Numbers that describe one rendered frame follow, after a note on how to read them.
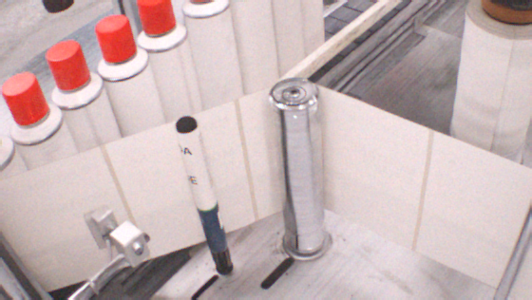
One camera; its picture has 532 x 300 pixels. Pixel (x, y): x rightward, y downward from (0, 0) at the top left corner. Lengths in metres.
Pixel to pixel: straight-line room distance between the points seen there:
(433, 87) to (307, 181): 0.32
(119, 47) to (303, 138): 0.19
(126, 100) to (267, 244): 0.19
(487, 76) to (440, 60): 0.25
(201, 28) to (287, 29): 0.13
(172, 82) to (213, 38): 0.07
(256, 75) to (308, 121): 0.26
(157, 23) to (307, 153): 0.20
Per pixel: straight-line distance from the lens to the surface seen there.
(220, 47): 0.62
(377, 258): 0.55
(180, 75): 0.58
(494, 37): 0.52
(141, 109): 0.56
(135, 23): 0.72
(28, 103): 0.49
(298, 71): 0.71
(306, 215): 0.50
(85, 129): 0.54
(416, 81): 0.75
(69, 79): 0.51
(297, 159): 0.45
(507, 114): 0.57
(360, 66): 0.81
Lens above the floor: 1.34
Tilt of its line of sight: 44 degrees down
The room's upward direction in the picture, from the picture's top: 8 degrees counter-clockwise
